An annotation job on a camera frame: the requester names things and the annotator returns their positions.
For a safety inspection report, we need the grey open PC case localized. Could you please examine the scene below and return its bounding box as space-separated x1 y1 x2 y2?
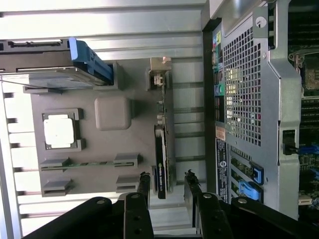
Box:
201 0 319 221

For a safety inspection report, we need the grey parts rack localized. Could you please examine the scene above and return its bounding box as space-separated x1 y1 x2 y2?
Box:
22 58 175 199

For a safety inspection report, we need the hard disk with blue bracket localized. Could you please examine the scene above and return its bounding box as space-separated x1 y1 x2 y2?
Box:
0 37 115 88

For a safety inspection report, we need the green motherboard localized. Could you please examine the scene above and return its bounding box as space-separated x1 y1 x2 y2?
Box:
286 0 319 207

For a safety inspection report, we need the silver CPU chip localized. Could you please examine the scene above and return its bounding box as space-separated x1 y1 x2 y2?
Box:
43 114 77 145

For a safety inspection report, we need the CPU socket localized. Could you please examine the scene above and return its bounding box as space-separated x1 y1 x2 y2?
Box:
289 51 319 99

